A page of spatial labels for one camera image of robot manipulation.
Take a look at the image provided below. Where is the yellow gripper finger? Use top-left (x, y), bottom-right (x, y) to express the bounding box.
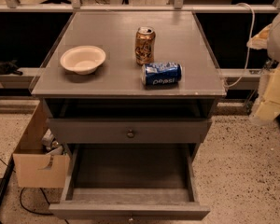
top-left (249, 66), bottom-right (280, 125)
top-left (246, 24), bottom-right (272, 49)

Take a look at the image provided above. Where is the blue pepsi can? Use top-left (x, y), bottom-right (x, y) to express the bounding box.
top-left (141, 62), bottom-right (182, 85)

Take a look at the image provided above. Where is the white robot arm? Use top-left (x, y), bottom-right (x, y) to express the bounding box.
top-left (246, 12), bottom-right (280, 125)

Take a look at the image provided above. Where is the gold soda can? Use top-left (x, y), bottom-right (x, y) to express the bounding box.
top-left (134, 26), bottom-right (156, 65)

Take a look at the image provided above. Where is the grey drawer cabinet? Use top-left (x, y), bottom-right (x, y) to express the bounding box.
top-left (31, 10), bottom-right (227, 162)

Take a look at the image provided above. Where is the open grey bottom drawer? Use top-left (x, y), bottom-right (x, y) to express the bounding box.
top-left (49, 144), bottom-right (210, 220)

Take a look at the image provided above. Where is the grey upper drawer with knob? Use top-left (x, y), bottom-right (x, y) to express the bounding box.
top-left (47, 119), bottom-right (212, 144)

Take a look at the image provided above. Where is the white paper bowl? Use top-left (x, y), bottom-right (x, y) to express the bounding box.
top-left (60, 46), bottom-right (106, 75)

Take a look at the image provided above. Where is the white trash in box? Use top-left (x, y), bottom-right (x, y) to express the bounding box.
top-left (41, 129), bottom-right (63, 155)

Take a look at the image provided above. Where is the cardboard box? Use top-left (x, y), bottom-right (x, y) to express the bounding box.
top-left (13, 104), bottom-right (70, 189)

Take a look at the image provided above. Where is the black cloth on ledge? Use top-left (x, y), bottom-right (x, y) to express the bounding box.
top-left (0, 60), bottom-right (22, 76)

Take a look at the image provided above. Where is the white cable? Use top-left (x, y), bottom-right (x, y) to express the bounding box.
top-left (223, 2), bottom-right (256, 89)

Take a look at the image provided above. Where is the black floor cable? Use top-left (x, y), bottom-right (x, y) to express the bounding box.
top-left (0, 149), bottom-right (71, 224)

